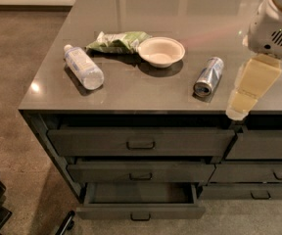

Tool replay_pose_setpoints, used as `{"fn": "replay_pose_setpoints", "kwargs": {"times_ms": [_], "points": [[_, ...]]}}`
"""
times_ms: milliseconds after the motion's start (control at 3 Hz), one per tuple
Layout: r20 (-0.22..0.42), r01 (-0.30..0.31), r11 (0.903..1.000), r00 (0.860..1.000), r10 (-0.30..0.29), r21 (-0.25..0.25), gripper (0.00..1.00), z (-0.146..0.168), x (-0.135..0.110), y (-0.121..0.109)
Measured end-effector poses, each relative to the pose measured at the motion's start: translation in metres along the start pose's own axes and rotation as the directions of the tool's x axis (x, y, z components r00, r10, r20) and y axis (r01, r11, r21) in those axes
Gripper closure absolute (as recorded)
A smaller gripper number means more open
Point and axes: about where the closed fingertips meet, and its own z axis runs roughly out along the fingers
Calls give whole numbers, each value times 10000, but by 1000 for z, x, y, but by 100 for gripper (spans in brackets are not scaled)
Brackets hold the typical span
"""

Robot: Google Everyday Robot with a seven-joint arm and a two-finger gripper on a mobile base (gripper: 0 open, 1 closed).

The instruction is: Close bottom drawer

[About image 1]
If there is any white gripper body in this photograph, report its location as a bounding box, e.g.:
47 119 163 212
243 0 282 59

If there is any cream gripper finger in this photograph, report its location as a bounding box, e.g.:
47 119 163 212
226 54 282 120

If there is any grey drawer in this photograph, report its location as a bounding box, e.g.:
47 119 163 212
47 127 235 156
198 184 282 200
210 164 282 183
67 160 214 183
76 182 206 221
226 127 282 160

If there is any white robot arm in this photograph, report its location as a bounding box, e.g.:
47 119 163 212
226 0 282 120

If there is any grey drawer cabinet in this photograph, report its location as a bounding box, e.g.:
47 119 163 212
18 0 282 204

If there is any silver blue soda can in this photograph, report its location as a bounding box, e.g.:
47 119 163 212
193 57 224 97

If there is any white paper bowl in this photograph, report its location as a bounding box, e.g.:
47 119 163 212
137 37 185 69

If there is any green chip bag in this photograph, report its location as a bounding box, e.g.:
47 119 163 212
86 31 151 54

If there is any clear plastic water bottle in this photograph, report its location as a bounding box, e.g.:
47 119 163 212
64 44 104 90

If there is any black caster wheel leg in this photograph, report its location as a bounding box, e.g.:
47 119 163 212
55 211 75 235

